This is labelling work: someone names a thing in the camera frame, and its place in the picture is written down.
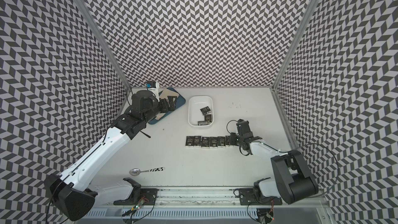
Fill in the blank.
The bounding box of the black tissue pack six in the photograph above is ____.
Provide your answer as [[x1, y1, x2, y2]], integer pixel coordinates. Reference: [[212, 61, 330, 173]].
[[225, 135, 231, 146]]

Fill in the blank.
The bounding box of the black tissue pack five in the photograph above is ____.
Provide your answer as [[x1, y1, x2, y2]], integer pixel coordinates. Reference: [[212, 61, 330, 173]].
[[217, 136, 226, 148]]

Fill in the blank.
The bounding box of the black tissue pack four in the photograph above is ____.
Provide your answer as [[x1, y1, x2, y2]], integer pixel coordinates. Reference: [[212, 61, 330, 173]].
[[209, 137, 218, 148]]

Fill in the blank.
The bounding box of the white storage box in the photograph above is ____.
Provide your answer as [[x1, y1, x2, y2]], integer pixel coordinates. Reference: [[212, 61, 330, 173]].
[[188, 95, 215, 128]]

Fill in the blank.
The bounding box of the black tissue pack three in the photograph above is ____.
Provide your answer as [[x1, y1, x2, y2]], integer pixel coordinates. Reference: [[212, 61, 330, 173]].
[[201, 136, 210, 148]]

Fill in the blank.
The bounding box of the black tissue pack seven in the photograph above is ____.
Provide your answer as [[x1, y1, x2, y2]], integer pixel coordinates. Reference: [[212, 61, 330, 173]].
[[200, 106, 211, 115]]

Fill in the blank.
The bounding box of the black tissue pack two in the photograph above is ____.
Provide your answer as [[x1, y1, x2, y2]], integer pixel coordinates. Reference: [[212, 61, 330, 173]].
[[193, 136, 202, 147]]

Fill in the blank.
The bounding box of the black tissue pack one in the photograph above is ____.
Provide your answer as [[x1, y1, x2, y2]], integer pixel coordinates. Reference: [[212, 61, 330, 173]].
[[186, 136, 194, 147]]

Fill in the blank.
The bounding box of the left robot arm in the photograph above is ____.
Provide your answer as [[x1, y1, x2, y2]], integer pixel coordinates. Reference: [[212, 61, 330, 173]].
[[44, 90, 179, 222]]

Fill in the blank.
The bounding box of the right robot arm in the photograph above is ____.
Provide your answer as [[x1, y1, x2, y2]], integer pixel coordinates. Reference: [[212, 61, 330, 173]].
[[230, 119, 319, 204]]

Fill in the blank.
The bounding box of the beige folded cloth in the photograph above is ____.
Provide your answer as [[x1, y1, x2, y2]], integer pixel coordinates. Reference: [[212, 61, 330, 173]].
[[159, 88, 180, 99]]

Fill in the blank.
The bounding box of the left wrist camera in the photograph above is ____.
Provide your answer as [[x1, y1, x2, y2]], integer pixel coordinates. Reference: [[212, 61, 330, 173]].
[[146, 80, 160, 101]]

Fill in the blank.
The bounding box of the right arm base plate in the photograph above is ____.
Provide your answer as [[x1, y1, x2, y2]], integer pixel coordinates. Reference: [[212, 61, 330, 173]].
[[237, 188, 283, 206]]

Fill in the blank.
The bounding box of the spoon with patterned handle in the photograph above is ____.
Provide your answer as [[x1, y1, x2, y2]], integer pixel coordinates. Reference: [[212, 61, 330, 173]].
[[129, 167, 165, 176]]

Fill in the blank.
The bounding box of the aluminium front rail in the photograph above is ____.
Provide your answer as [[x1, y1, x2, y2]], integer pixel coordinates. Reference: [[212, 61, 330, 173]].
[[66, 186, 330, 209]]

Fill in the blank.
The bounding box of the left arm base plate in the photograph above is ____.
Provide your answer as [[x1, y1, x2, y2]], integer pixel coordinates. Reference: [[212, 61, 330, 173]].
[[113, 188, 159, 206]]

